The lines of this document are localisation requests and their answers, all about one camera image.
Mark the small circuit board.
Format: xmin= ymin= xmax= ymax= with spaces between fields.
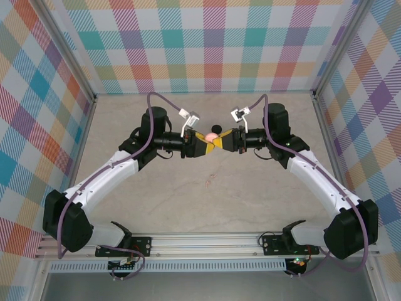
xmin=288 ymin=256 xmax=310 ymax=268
xmin=108 ymin=257 xmax=138 ymax=272

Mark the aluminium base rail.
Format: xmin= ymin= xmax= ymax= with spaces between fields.
xmin=34 ymin=231 xmax=380 ymax=260

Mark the perforated white cable tray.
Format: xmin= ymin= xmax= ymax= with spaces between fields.
xmin=49 ymin=261 xmax=288 ymax=273

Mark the aluminium frame post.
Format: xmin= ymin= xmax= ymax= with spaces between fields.
xmin=37 ymin=0 xmax=98 ymax=103
xmin=311 ymin=0 xmax=375 ymax=100

